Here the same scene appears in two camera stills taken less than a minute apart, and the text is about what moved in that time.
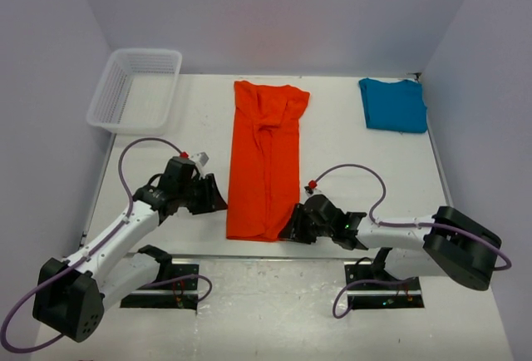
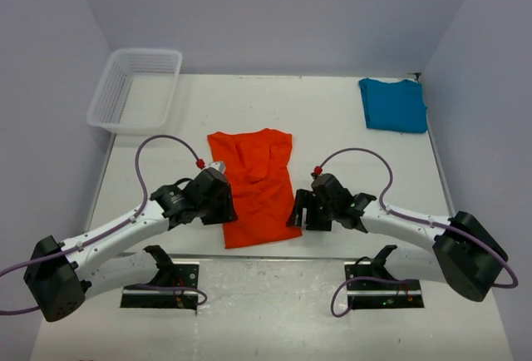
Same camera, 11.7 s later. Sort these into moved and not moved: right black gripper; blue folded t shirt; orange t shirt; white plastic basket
Moved: orange t shirt; right black gripper
Not moved: white plastic basket; blue folded t shirt
